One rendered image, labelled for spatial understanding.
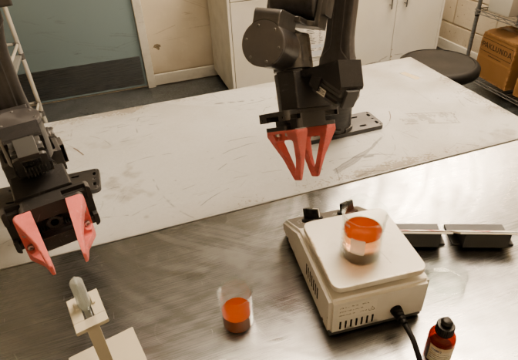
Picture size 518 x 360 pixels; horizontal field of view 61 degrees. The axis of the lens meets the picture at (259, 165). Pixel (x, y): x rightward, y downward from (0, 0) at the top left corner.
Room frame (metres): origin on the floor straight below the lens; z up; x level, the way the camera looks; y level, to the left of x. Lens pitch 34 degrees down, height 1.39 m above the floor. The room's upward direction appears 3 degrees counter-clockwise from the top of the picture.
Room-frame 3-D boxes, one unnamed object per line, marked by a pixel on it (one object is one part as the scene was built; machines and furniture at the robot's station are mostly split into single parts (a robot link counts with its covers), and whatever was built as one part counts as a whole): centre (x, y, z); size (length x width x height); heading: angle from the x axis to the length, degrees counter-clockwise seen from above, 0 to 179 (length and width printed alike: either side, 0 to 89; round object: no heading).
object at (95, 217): (0.45, 0.27, 1.04); 0.10 x 0.07 x 0.07; 120
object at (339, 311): (0.43, -0.12, 0.94); 0.22 x 0.13 x 0.08; 12
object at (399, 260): (0.40, -0.12, 0.98); 0.12 x 0.12 x 0.01; 12
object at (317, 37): (2.99, -0.45, 0.40); 0.24 x 0.01 x 0.30; 107
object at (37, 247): (0.38, 0.24, 1.04); 0.09 x 0.07 x 0.07; 30
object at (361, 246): (0.39, -0.12, 1.02); 0.06 x 0.05 x 0.08; 2
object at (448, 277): (0.41, -0.25, 0.91); 0.06 x 0.06 x 0.02
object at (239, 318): (0.36, 0.04, 0.93); 0.04 x 0.04 x 0.06
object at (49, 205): (0.39, 0.23, 1.04); 0.09 x 0.07 x 0.07; 30
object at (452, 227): (0.49, -0.33, 0.92); 0.09 x 0.06 x 0.04; 85
